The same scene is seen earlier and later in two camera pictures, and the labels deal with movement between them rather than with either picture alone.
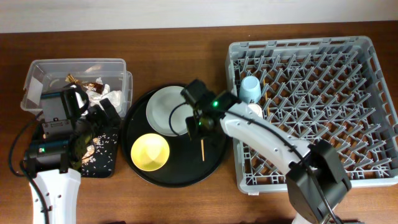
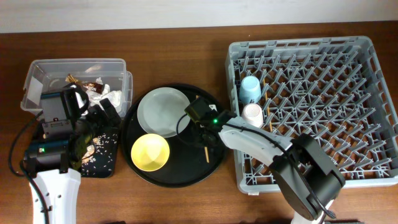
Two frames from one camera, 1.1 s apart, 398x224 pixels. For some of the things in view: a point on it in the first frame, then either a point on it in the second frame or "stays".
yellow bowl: x=150 y=152 stays
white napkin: x=93 y=98 stays
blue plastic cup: x=250 y=90 stays
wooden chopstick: x=203 y=149 → x=207 y=156
